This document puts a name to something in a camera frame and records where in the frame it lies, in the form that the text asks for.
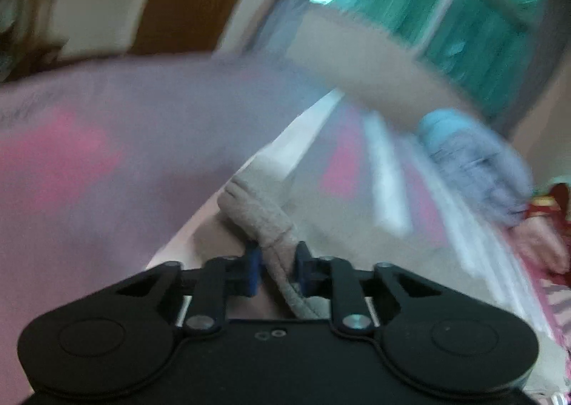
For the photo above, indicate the grey-beige pants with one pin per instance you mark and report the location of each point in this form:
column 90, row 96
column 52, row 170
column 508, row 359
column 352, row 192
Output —
column 267, row 217

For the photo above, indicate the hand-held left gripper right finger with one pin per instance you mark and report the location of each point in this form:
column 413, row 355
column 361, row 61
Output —
column 304, row 273

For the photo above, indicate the folded pink blanket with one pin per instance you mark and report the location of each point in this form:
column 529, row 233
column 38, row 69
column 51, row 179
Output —
column 542, row 244

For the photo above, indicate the rolled light blue quilt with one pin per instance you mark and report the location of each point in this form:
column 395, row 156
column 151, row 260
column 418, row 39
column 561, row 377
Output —
column 473, row 155

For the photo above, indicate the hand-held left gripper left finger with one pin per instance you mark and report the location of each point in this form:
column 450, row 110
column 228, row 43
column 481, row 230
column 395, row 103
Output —
column 252, row 273

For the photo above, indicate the dark wooden furniture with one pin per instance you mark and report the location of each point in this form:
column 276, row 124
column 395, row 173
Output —
column 26, row 26

